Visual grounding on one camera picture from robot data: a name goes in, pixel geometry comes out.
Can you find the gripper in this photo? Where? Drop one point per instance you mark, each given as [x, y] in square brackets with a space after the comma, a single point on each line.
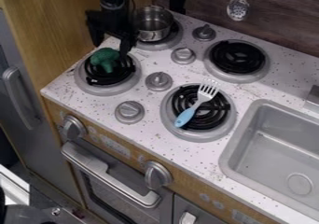
[111, 20]

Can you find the green toy broccoli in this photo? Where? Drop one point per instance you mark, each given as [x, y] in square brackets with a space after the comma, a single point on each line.
[106, 59]

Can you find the silver pot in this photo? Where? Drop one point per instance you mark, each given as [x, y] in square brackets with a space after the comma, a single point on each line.
[152, 24]

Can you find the toy stove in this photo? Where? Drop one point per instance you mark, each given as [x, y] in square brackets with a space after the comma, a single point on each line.
[195, 87]

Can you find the grey toy fridge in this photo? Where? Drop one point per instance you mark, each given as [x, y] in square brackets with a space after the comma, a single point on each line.
[25, 115]

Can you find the silver slotted spoon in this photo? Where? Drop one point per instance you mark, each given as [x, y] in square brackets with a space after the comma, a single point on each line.
[238, 8]

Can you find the toy sink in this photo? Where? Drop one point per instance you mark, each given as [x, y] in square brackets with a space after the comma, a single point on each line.
[274, 159]

